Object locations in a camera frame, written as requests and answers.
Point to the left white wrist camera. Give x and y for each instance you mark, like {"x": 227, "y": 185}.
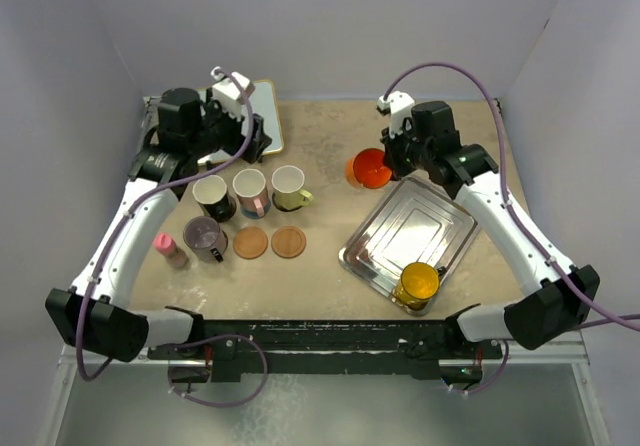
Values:
{"x": 227, "y": 90}

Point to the orange black smiley coaster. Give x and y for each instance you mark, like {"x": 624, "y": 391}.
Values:
{"x": 281, "y": 208}

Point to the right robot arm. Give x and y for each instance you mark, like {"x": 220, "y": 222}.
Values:
{"x": 423, "y": 136}

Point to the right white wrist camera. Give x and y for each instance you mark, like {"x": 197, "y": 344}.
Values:
{"x": 397, "y": 105}

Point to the white board with stand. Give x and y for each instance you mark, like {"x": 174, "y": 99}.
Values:
{"x": 264, "y": 103}

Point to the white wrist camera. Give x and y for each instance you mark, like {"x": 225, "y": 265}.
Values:
{"x": 397, "y": 105}
{"x": 227, "y": 90}

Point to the light wooden coaster top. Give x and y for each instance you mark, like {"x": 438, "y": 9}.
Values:
{"x": 250, "y": 243}

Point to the dark mug white interior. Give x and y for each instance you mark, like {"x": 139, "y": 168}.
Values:
{"x": 213, "y": 196}

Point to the pale yellow mug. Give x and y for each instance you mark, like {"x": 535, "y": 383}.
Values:
{"x": 288, "y": 183}

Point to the blue round coaster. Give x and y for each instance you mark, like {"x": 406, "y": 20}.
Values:
{"x": 253, "y": 215}

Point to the pink mug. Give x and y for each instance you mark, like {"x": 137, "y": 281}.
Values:
{"x": 251, "y": 190}

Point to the light wooden coaster bottom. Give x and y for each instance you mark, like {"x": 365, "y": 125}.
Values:
{"x": 288, "y": 242}

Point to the yellow glass cup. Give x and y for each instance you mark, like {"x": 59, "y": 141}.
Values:
{"x": 417, "y": 285}

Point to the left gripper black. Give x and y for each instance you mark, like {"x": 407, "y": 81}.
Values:
{"x": 213, "y": 109}

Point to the purple mug black rim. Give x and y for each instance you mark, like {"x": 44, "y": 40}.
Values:
{"x": 205, "y": 238}

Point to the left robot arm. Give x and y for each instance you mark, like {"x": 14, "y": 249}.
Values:
{"x": 92, "y": 314}

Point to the steel tray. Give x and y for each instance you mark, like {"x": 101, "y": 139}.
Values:
{"x": 414, "y": 222}

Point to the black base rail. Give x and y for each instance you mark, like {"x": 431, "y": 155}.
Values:
{"x": 414, "y": 348}

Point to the light wooden coaster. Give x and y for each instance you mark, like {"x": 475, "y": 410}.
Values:
{"x": 250, "y": 243}
{"x": 288, "y": 242}

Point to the small pink bottle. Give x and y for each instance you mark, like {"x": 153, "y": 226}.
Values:
{"x": 167, "y": 247}

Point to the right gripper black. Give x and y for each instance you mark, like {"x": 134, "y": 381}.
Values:
{"x": 398, "y": 169}

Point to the orange glass cup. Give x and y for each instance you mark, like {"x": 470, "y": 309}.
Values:
{"x": 368, "y": 170}

